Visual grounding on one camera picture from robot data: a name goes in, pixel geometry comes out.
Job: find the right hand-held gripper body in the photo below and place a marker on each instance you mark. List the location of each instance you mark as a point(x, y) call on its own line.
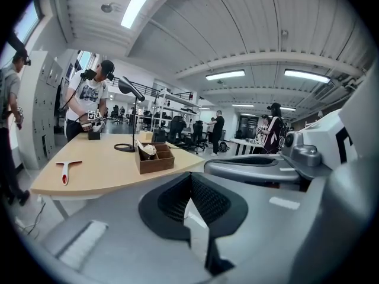
point(319, 140)

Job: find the black backpack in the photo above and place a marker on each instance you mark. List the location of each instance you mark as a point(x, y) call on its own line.
point(224, 147)

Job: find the black desk lamp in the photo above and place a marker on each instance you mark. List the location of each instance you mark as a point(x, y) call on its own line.
point(130, 87)

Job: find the black balcony railing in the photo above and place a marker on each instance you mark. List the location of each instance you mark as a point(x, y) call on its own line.
point(148, 91)

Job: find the ceiling light panel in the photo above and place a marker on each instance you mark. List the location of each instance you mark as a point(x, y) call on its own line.
point(306, 75)
point(225, 75)
point(139, 4)

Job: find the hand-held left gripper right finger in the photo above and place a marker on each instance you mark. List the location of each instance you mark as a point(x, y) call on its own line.
point(260, 217)

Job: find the white shelving rack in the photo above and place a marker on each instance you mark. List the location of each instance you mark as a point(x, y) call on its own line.
point(177, 99)

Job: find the white and red squeegee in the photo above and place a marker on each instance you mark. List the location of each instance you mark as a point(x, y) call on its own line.
point(68, 167)

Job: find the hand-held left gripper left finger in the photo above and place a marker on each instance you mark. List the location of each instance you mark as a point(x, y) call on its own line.
point(118, 232)

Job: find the grey locker cabinet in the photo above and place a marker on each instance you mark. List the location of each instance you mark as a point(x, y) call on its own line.
point(41, 114)

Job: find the round ceiling fixture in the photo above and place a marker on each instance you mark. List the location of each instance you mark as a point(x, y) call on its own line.
point(107, 7)

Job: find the round white table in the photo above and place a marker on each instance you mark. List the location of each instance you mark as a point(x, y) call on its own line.
point(245, 142)

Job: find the beige box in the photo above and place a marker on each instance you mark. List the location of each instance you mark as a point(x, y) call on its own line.
point(145, 136)

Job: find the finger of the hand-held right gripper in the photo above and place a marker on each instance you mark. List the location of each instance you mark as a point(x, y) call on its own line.
point(251, 157)
point(251, 173)

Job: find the black tissue box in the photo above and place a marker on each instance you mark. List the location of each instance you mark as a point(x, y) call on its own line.
point(94, 135)

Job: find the brown wooden organizer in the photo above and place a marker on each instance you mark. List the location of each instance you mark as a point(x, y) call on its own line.
point(157, 164)

